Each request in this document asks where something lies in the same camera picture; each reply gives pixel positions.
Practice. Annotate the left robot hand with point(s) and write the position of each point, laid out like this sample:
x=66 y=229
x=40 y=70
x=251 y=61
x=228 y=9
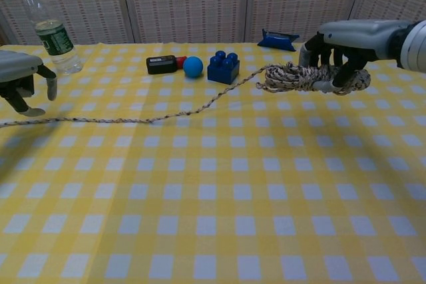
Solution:
x=16 y=68

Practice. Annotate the blue foil packet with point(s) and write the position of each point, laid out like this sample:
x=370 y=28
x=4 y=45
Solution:
x=276 y=41

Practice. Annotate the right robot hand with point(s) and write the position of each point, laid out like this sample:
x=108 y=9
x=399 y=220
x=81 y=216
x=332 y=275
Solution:
x=359 y=36

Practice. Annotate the bamboo folding screen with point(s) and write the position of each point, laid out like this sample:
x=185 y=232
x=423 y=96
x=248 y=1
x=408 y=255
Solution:
x=186 y=4

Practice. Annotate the clear plastic water bottle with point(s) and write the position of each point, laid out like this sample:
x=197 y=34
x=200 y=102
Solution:
x=56 y=44

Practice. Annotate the black device with red cap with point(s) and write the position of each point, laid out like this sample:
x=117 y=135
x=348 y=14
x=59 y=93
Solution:
x=161 y=64

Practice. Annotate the blue toy building block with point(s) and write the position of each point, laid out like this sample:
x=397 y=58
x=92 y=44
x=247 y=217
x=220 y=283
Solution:
x=221 y=72

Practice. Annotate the blue ball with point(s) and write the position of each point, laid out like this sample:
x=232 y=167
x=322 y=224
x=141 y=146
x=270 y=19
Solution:
x=193 y=67

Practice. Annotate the yellow checked tablecloth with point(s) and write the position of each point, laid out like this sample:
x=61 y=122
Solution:
x=213 y=181

